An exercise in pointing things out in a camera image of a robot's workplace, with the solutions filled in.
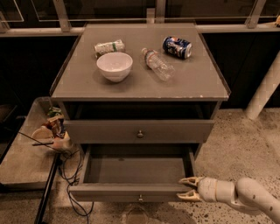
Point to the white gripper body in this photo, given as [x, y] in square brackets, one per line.
[207, 189]

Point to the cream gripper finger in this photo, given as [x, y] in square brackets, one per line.
[192, 196]
[190, 181]

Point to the grey drawer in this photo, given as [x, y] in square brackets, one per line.
[134, 173]
[138, 131]

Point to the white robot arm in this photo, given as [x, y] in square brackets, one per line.
[245, 195]

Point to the grey drawer cabinet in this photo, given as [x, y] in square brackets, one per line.
[195, 91]

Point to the grey top drawer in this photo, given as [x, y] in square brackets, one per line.
[138, 131]

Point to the white slanted pole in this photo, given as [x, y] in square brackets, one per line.
[266, 89]

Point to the clear plastic water bottle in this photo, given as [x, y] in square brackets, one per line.
[157, 64]

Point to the blue soda can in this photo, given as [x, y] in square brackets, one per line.
[177, 47]

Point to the white bowl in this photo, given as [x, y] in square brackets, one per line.
[115, 66]

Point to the pile of small items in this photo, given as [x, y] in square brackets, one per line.
[52, 133]

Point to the green white soda can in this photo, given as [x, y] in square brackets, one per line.
[109, 47]

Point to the grey side table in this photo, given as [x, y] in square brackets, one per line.
[27, 165]

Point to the metal window railing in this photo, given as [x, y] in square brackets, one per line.
[26, 18]

